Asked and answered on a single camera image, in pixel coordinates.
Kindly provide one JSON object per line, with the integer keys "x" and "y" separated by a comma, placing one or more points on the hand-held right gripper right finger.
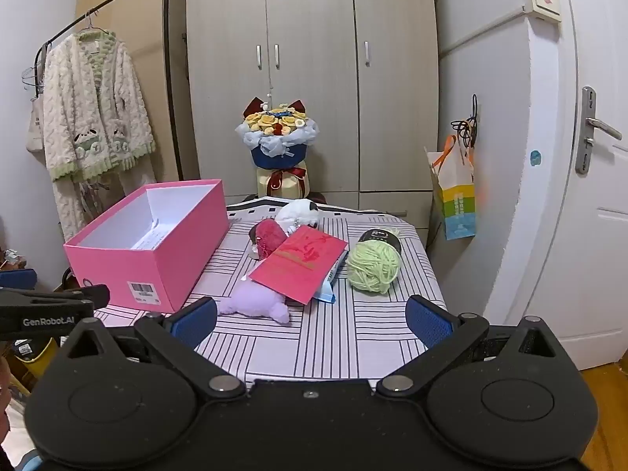
{"x": 427, "y": 321}

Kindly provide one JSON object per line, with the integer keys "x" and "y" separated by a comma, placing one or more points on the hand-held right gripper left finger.
{"x": 194, "y": 321}

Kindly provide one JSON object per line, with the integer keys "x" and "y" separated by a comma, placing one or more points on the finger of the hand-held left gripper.
{"x": 64, "y": 297}
{"x": 19, "y": 279}

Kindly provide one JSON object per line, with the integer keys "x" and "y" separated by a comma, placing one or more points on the purple plush toy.
{"x": 255, "y": 301}

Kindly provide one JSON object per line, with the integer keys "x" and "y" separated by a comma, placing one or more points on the pink cardboard box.
{"x": 147, "y": 274}

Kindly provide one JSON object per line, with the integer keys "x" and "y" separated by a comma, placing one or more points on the light green yarn ball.
{"x": 370, "y": 265}

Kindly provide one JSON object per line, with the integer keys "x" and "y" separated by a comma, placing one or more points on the blue white packet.
{"x": 326, "y": 293}

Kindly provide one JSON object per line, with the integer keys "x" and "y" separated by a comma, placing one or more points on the dark pink plush toy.
{"x": 267, "y": 235}

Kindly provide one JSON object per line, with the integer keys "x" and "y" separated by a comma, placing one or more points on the red envelope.
{"x": 299, "y": 265}

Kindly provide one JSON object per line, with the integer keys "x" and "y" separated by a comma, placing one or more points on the white cat plush toy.
{"x": 297, "y": 211}

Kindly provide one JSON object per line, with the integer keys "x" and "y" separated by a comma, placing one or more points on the yellow object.
{"x": 39, "y": 358}

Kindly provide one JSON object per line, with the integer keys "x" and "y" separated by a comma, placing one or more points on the cream fuzzy pants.
{"x": 68, "y": 206}

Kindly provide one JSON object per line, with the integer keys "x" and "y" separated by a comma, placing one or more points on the colourful paper gift bag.
{"x": 456, "y": 206}

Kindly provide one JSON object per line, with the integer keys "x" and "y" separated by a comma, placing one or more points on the cream tote bag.
{"x": 35, "y": 127}

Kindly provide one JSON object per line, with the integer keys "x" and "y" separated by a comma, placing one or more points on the cream gift box red ribbon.
{"x": 289, "y": 186}

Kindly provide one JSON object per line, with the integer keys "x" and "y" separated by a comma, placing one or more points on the cream fuzzy cardigan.
{"x": 88, "y": 108}

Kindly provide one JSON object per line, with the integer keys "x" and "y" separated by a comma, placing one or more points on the white door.
{"x": 608, "y": 255}

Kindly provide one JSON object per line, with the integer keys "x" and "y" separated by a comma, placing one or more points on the blue sticker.
{"x": 535, "y": 158}

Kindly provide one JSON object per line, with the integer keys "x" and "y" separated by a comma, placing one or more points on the flower bouquet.
{"x": 277, "y": 127}

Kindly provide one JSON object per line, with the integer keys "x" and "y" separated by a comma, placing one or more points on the cardigan hanger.
{"x": 91, "y": 32}

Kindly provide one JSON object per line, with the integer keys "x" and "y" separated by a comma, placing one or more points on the black clothes rack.
{"x": 169, "y": 59}

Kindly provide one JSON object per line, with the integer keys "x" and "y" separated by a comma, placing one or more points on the beige wooden board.
{"x": 147, "y": 24}

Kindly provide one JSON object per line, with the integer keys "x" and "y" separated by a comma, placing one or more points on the beige wardrobe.
{"x": 314, "y": 34}

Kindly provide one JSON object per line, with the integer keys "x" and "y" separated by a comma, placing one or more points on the wall switch panel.
{"x": 542, "y": 2}

